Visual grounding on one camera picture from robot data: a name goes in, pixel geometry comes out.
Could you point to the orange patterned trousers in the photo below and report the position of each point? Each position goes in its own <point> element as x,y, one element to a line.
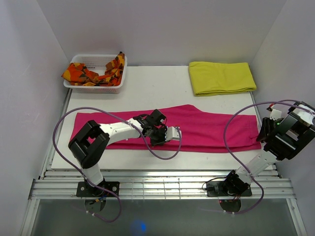
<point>98,76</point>

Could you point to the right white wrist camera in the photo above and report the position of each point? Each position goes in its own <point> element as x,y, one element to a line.
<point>274,113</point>

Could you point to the pink trousers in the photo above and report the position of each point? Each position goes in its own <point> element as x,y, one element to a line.
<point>201,131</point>

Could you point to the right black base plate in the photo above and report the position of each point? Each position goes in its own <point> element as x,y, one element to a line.
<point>221,189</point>

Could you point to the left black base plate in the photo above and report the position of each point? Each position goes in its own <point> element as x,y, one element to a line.
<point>84,189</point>

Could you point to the folded yellow trousers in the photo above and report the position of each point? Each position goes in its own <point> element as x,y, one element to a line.
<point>210,78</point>

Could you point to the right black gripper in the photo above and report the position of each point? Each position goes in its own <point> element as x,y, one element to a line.
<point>265,129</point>

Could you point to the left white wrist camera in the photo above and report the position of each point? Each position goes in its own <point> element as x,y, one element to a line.
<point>173,133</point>

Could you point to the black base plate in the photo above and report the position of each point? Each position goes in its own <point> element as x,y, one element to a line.
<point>221,189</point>
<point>84,189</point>

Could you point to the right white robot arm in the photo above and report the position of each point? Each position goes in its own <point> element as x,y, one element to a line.
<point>283,138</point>

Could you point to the aluminium frame rail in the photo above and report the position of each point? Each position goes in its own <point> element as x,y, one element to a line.
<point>149,185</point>

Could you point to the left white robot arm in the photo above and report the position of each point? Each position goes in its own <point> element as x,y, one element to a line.
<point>88,145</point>

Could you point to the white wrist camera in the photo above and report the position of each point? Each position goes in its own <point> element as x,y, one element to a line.
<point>173,133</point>
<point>274,113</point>

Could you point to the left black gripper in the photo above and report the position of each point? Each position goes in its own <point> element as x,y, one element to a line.
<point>162,140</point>

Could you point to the white plastic basket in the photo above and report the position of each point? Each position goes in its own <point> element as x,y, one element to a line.
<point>98,73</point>

